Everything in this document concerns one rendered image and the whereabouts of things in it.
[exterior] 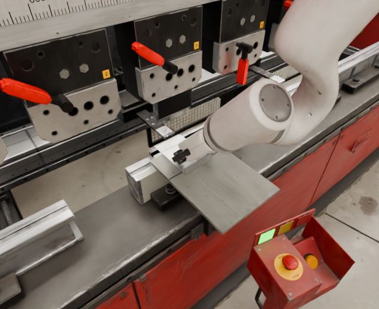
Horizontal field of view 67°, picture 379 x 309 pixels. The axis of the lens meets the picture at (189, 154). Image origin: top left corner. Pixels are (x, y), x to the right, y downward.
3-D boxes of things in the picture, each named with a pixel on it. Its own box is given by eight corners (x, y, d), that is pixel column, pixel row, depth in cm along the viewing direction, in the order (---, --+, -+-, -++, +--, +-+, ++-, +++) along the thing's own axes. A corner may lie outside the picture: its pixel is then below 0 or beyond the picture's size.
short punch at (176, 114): (159, 127, 69) (156, 92, 63) (154, 124, 70) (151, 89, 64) (191, 113, 74) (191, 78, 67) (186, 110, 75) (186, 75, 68)
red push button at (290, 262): (286, 278, 73) (289, 271, 71) (276, 263, 76) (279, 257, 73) (298, 271, 74) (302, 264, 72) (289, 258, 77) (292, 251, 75)
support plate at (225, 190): (222, 235, 58) (222, 232, 57) (149, 164, 73) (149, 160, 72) (279, 192, 66) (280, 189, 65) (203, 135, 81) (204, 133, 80)
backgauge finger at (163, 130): (151, 149, 78) (150, 134, 74) (107, 108, 93) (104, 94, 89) (186, 132, 83) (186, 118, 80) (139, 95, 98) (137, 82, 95)
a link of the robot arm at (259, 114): (249, 112, 58) (208, 104, 54) (298, 83, 46) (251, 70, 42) (252, 153, 56) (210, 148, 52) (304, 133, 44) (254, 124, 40)
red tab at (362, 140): (354, 152, 142) (359, 142, 137) (349, 151, 143) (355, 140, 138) (368, 141, 149) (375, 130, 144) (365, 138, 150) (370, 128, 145)
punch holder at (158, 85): (145, 107, 58) (134, 21, 47) (124, 91, 63) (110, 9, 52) (201, 84, 65) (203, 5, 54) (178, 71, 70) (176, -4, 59)
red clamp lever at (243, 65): (242, 87, 69) (248, 46, 62) (230, 80, 71) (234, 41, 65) (248, 84, 70) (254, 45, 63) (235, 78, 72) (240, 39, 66)
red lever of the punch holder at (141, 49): (141, 43, 46) (179, 67, 53) (128, 35, 48) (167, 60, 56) (136, 53, 46) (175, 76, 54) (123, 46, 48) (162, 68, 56)
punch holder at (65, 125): (45, 148, 49) (2, 53, 38) (29, 124, 54) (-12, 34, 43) (122, 116, 56) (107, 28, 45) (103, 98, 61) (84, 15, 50)
